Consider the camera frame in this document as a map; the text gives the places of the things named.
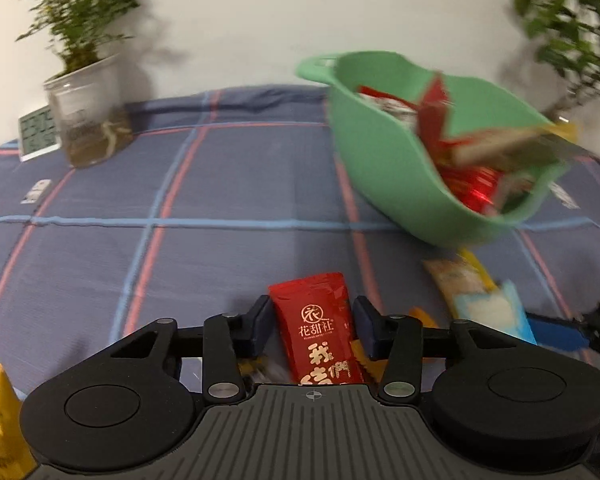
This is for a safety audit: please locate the white digital clock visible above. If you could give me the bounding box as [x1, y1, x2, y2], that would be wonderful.
[18, 105, 61, 162]

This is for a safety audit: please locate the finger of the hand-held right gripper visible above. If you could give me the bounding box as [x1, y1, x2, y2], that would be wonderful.
[526, 311, 593, 352]

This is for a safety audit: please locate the dark yellow-edged snack packet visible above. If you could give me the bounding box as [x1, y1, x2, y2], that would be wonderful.
[237, 357, 271, 386]

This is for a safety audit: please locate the red white-print snack packet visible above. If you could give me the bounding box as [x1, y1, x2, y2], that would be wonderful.
[268, 272, 366, 386]

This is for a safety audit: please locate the shiny red snack packet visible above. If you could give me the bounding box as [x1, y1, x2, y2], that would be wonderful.
[437, 167, 501, 213]

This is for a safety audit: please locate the white red-print snack packet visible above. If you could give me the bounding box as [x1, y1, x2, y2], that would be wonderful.
[355, 85, 421, 126]

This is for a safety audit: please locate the beige red-edged snack packet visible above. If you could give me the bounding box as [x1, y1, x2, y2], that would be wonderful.
[450, 127, 561, 166]

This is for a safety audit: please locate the white grey-print snack packet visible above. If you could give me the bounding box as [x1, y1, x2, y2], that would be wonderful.
[547, 180, 581, 210]

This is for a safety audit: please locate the light blue snack packet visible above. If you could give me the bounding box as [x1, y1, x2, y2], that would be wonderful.
[452, 281, 537, 346]

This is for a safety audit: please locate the green plastic basin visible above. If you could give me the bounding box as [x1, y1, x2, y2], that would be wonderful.
[295, 51, 573, 248]

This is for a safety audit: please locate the small white card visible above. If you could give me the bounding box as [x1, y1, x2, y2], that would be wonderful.
[21, 179, 52, 204]

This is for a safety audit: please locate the broad-leaved plant in glass vase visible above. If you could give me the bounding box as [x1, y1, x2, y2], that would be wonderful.
[500, 0, 600, 121]

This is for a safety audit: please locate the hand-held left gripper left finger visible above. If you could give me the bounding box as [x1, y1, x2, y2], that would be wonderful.
[95, 294, 274, 405]

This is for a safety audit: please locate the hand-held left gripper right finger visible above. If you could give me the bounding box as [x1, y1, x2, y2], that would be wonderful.
[353, 294, 527, 405]

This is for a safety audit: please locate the blue plaid cloth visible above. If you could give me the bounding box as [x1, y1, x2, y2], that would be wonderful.
[0, 84, 600, 480]

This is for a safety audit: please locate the fine-leaved plant in translucent pot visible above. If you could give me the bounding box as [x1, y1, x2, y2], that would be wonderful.
[15, 0, 151, 168]

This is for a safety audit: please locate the orange snack packet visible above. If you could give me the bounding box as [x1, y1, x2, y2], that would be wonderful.
[409, 306, 441, 331]
[350, 340, 386, 386]

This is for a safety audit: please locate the plain red snack packet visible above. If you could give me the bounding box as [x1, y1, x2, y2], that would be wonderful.
[415, 74, 461, 146]

